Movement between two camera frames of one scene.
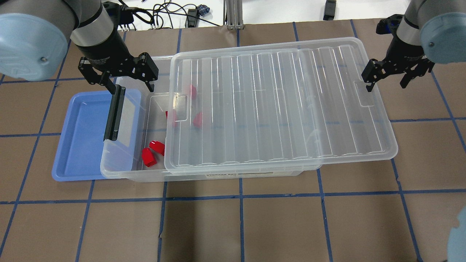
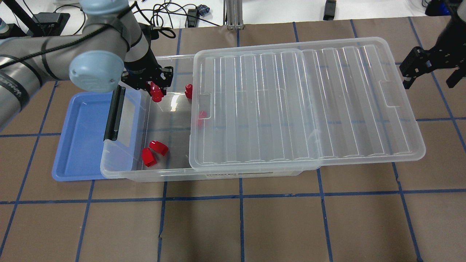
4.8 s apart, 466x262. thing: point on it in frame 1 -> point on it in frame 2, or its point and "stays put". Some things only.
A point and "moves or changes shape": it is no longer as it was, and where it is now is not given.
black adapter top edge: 330,10 stays put
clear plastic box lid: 259,105 moves or changes shape
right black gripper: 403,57 -> 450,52
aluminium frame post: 233,14 stays put
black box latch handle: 112,126 stays put
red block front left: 149,159 stays put
